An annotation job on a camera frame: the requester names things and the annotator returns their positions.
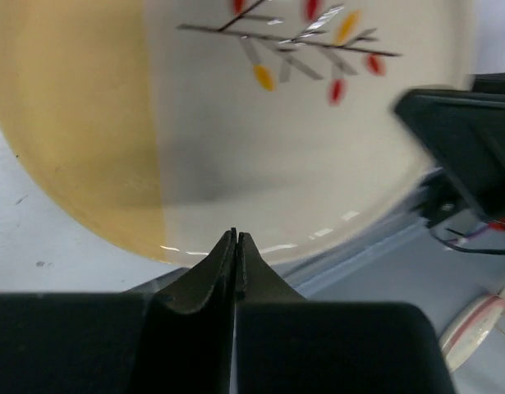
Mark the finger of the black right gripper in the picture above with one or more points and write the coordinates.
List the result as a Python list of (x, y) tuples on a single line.
[(464, 131)]

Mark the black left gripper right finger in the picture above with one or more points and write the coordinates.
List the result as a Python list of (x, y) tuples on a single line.
[(288, 344)]

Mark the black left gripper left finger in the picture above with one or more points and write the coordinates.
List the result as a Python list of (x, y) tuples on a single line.
[(177, 340)]

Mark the yellow cream floral plate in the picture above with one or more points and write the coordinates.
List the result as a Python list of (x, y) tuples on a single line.
[(159, 125)]

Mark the white red tape roll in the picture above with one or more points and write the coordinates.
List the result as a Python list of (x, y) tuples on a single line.
[(468, 330)]

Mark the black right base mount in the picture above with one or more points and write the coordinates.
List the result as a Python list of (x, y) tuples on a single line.
[(442, 202)]

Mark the aluminium rail frame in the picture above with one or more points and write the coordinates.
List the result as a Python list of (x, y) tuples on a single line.
[(397, 259)]

